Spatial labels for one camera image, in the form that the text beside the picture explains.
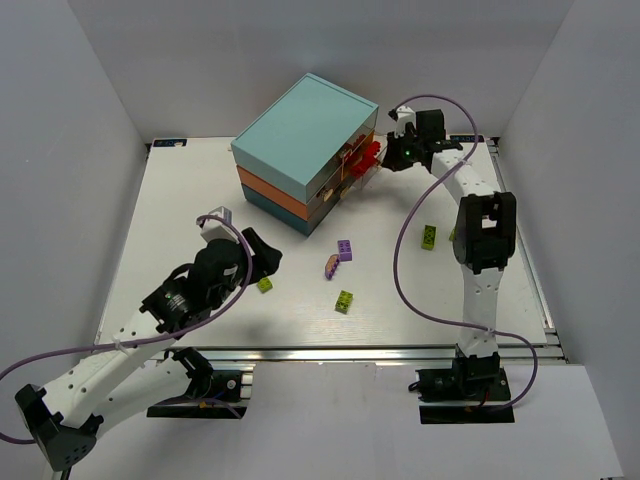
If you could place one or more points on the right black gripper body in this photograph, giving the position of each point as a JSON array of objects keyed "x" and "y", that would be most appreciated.
[{"x": 391, "y": 153}]

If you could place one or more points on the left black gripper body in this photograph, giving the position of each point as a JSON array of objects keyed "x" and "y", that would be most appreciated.
[{"x": 255, "y": 255}]

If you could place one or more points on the red long lego brick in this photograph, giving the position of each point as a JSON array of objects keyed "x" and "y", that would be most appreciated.
[{"x": 363, "y": 166}]

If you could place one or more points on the clear drawer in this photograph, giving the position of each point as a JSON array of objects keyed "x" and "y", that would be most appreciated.
[{"x": 347, "y": 181}]

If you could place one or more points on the purple curved patterned lego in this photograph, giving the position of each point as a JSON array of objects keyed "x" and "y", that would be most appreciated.
[{"x": 331, "y": 266}]

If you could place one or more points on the red 2x3 lego brick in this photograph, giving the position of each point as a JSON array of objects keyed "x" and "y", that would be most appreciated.
[{"x": 373, "y": 149}]

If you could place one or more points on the red curved lego piece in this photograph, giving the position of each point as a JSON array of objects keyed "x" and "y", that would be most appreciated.
[{"x": 353, "y": 149}]

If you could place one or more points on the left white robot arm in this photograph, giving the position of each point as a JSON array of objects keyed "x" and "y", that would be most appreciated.
[{"x": 67, "y": 416}]

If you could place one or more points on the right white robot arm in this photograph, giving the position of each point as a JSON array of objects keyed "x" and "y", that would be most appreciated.
[{"x": 485, "y": 230}]

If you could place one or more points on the lime 2x2 lego left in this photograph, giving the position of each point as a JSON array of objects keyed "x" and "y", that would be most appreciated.
[{"x": 264, "y": 285}]

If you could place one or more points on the right blue label sticker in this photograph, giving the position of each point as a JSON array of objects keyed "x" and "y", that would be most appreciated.
[{"x": 467, "y": 138}]

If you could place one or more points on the blue label sticker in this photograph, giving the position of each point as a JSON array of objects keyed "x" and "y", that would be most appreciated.
[
  {"x": 169, "y": 143},
  {"x": 467, "y": 138}
]

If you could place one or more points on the purple 2x3 lego brick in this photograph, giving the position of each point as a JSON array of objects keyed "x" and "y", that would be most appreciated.
[{"x": 345, "y": 252}]

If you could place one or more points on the lime patterned lego centre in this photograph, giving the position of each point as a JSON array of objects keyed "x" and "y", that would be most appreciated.
[{"x": 343, "y": 302}]

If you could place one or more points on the lime 2x3 lego right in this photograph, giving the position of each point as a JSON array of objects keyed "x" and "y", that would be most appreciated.
[{"x": 428, "y": 239}]

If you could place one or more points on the teal orange drawer cabinet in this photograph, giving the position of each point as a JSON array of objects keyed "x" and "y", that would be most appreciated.
[{"x": 289, "y": 160}]

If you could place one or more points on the left blue label sticker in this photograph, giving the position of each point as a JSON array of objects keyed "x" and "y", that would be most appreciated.
[{"x": 169, "y": 143}]

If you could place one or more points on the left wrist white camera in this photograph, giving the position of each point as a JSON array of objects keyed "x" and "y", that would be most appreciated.
[{"x": 217, "y": 229}]

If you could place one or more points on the wrist white camera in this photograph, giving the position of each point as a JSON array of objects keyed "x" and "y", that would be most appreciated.
[
  {"x": 402, "y": 116},
  {"x": 217, "y": 229}
]

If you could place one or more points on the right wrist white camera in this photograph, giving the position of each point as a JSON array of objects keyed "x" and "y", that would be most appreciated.
[{"x": 402, "y": 116}]

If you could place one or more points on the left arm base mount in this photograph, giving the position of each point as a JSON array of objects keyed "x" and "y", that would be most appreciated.
[{"x": 211, "y": 393}]

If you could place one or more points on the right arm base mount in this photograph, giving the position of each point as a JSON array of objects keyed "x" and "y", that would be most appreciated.
[{"x": 472, "y": 390}]

